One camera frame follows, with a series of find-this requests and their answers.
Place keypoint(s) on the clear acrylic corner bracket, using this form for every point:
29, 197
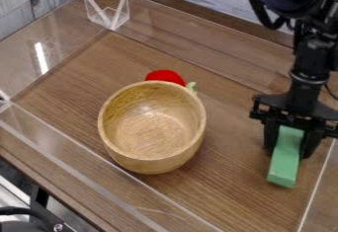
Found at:
108, 17

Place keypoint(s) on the black table leg bracket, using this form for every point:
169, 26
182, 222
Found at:
40, 204

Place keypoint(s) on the green rectangular stick block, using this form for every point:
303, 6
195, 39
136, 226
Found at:
285, 160

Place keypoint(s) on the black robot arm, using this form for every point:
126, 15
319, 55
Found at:
313, 20

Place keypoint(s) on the brown wooden bowl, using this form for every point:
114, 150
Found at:
152, 125

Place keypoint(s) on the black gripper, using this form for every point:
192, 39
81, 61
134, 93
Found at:
275, 111

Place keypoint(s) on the red toy fruit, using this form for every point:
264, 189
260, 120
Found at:
170, 76

